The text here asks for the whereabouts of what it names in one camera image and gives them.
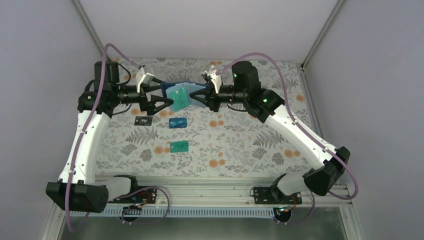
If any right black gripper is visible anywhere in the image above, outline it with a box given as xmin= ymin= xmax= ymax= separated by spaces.
xmin=189 ymin=82 xmax=247 ymax=112

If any blue card holder wallet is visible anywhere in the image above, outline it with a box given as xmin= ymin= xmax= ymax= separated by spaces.
xmin=160 ymin=81 xmax=207 ymax=112

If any black credit card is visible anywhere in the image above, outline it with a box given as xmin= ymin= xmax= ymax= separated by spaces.
xmin=134 ymin=116 xmax=153 ymax=126

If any green credit card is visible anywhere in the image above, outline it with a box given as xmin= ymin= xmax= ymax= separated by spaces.
xmin=166 ymin=88 xmax=190 ymax=112
xmin=169 ymin=141 xmax=189 ymax=153

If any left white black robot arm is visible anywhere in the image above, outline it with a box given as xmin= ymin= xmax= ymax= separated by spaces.
xmin=45 ymin=61 xmax=173 ymax=213

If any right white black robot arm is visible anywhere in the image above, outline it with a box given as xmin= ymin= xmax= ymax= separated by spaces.
xmin=189 ymin=61 xmax=351 ymax=204

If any floral patterned table mat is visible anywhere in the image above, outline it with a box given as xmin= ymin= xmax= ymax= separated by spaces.
xmin=75 ymin=56 xmax=327 ymax=178

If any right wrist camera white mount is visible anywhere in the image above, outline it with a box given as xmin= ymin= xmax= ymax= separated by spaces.
xmin=200 ymin=64 xmax=222 ymax=94

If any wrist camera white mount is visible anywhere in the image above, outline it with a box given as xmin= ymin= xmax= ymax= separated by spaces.
xmin=135 ymin=66 xmax=155 ymax=93
xmin=200 ymin=64 xmax=222 ymax=94

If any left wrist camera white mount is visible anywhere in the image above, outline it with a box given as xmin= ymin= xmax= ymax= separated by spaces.
xmin=135 ymin=66 xmax=155 ymax=93

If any aluminium rail frame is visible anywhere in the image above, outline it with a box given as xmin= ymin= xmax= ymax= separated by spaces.
xmin=136 ymin=175 xmax=352 ymax=209

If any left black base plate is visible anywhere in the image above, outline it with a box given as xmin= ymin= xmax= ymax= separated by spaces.
xmin=109 ymin=188 xmax=158 ymax=205

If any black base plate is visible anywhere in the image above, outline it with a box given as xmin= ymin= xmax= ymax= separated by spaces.
xmin=249 ymin=185 xmax=303 ymax=205
xmin=109 ymin=188 xmax=158 ymax=205

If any grey slotted cable duct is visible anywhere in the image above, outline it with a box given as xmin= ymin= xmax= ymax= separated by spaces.
xmin=64 ymin=206 xmax=277 ymax=219

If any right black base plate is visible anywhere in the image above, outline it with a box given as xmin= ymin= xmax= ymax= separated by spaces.
xmin=249 ymin=185 xmax=303 ymax=205

